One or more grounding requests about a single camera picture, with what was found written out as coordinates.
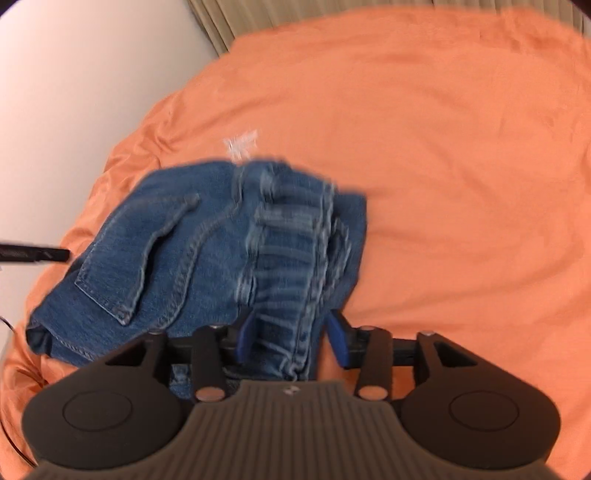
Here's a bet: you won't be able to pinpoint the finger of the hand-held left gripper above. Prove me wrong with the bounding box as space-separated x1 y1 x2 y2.
0 240 71 265

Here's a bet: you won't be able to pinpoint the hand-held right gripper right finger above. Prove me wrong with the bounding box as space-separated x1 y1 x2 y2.
325 309 481 401

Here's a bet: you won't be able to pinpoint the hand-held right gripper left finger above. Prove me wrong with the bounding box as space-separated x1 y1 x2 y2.
104 314 257 403

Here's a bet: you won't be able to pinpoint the blue denim pants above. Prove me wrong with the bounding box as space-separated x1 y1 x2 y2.
25 157 368 400

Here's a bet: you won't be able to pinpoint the white cloth label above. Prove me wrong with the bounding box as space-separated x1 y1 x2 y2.
222 129 259 162

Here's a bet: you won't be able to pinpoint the orange bed duvet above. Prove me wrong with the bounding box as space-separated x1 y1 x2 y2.
0 7 591 472

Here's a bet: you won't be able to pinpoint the beige pleated curtain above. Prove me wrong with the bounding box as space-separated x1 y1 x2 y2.
185 0 462 58

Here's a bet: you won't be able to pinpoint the thin black cable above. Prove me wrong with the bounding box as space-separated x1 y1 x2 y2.
0 316 38 467

